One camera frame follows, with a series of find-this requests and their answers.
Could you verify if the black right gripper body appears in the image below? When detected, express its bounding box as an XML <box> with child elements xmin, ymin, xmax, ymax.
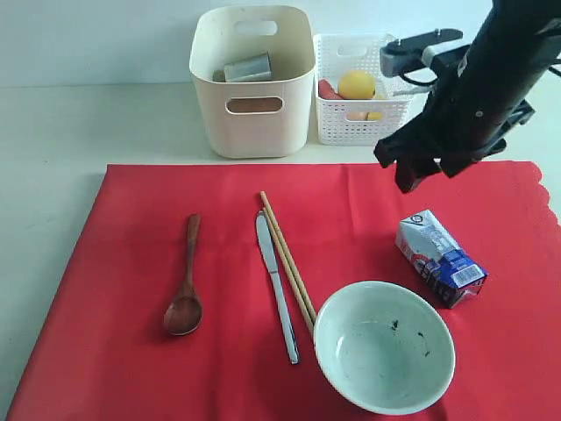
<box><xmin>373</xmin><ymin>65</ymin><xmax>536</xmax><ymax>168</ymax></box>

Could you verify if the orange cheese wedge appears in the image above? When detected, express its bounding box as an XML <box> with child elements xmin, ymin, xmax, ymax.
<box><xmin>366</xmin><ymin>94</ymin><xmax>387</xmax><ymax>121</ymax></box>

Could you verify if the yellow lemon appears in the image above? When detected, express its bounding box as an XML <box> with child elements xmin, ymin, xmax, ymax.
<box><xmin>337</xmin><ymin>70</ymin><xmax>376</xmax><ymax>100</ymax></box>

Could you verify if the blue white milk carton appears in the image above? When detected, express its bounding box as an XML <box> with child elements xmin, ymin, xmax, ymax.
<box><xmin>395</xmin><ymin>210</ymin><xmax>488</xmax><ymax>309</ymax></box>

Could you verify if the red salmon sushi piece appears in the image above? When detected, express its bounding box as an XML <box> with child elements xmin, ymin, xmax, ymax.
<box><xmin>318</xmin><ymin>79</ymin><xmax>342</xmax><ymax>101</ymax></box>

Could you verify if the wooden chopstick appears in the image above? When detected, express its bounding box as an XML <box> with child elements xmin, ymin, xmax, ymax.
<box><xmin>259</xmin><ymin>190</ymin><xmax>316</xmax><ymax>326</ymax></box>
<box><xmin>262</xmin><ymin>207</ymin><xmax>314</xmax><ymax>337</ymax></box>

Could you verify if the stainless steel table knife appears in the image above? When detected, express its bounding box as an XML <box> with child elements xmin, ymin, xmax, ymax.
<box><xmin>255</xmin><ymin>210</ymin><xmax>300</xmax><ymax>365</ymax></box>

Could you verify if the brown wooden plate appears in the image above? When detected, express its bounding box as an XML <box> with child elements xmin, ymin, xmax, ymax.
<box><xmin>226</xmin><ymin>97</ymin><xmax>283</xmax><ymax>114</ymax></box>

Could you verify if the pale green ceramic bowl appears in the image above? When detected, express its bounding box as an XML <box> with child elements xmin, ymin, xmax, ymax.
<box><xmin>313</xmin><ymin>281</ymin><xmax>456</xmax><ymax>416</ymax></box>

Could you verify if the stainless steel cup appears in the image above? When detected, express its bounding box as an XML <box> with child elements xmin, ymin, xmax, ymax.
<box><xmin>212</xmin><ymin>53</ymin><xmax>273</xmax><ymax>82</ymax></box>

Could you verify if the brown wooden spoon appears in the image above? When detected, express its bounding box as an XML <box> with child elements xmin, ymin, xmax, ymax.
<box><xmin>163</xmin><ymin>213</ymin><xmax>202</xmax><ymax>336</ymax></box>

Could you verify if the red tablecloth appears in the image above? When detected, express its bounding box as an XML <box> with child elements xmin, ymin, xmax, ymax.
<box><xmin>8</xmin><ymin>161</ymin><xmax>560</xmax><ymax>420</ymax></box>

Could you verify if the orange fried food piece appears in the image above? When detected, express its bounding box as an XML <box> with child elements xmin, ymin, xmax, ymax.
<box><xmin>346</xmin><ymin>111</ymin><xmax>368</xmax><ymax>121</ymax></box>

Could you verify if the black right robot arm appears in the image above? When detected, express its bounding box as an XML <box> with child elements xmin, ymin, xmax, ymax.
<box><xmin>373</xmin><ymin>1</ymin><xmax>560</xmax><ymax>193</ymax></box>

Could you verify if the white lattice plastic basket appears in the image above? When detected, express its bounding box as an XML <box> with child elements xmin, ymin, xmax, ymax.
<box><xmin>313</xmin><ymin>33</ymin><xmax>413</xmax><ymax>146</ymax></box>

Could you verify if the cream plastic bin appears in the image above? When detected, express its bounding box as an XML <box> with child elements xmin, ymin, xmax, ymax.
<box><xmin>189</xmin><ymin>5</ymin><xmax>316</xmax><ymax>159</ymax></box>

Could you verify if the black cable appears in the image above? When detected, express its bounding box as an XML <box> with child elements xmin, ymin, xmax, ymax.
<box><xmin>398</xmin><ymin>65</ymin><xmax>444</xmax><ymax>87</ymax></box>

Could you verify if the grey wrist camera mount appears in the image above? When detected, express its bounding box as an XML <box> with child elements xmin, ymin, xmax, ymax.
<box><xmin>380</xmin><ymin>28</ymin><xmax>463</xmax><ymax>78</ymax></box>

